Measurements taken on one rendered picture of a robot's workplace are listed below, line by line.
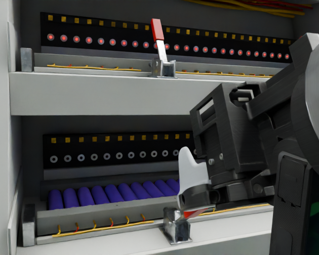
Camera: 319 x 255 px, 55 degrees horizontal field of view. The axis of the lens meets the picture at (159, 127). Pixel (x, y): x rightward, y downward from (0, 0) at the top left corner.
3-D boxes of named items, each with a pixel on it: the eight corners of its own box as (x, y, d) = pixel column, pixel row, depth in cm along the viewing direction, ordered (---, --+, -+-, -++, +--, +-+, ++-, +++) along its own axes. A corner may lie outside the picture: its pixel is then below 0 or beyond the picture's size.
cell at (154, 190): (152, 190, 50) (167, 207, 44) (142, 192, 50) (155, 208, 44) (153, 180, 50) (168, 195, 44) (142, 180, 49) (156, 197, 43)
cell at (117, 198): (116, 194, 48) (126, 212, 42) (104, 196, 47) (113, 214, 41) (116, 183, 48) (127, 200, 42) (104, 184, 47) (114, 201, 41)
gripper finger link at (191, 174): (178, 158, 35) (224, 132, 27) (187, 212, 33) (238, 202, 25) (152, 159, 33) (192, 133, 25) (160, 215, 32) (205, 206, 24)
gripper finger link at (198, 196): (208, 188, 29) (271, 169, 22) (211, 207, 29) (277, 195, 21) (163, 193, 27) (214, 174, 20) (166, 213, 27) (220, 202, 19)
